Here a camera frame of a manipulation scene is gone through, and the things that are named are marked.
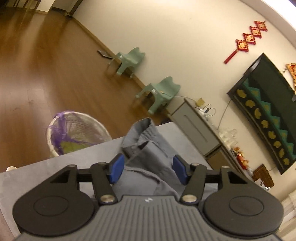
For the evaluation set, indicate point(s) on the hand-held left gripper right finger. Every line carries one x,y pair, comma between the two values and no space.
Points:
180,169

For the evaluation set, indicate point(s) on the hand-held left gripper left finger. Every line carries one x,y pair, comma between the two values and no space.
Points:
116,168

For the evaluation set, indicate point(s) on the grey pants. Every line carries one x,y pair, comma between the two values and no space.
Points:
150,157

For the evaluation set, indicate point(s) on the long grey sideboard cabinet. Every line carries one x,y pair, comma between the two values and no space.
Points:
196,125

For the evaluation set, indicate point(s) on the glass jug and cups set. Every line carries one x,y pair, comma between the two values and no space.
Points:
227,136

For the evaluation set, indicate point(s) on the red fruit bowl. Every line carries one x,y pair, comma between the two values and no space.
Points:
240,158

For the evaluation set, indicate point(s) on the small yellow cup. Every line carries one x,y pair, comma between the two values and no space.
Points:
200,102

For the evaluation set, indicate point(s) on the green plastic chair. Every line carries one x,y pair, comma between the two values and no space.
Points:
161,92
129,60

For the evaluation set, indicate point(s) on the black flat board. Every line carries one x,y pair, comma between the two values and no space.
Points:
104,53

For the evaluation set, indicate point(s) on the red hanging knot ornament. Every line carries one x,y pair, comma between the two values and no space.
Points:
242,45

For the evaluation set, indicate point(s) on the dark patterned wall hanging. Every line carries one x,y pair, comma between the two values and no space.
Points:
266,92

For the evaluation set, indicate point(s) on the red gold wall ornament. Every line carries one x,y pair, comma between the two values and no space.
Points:
291,74

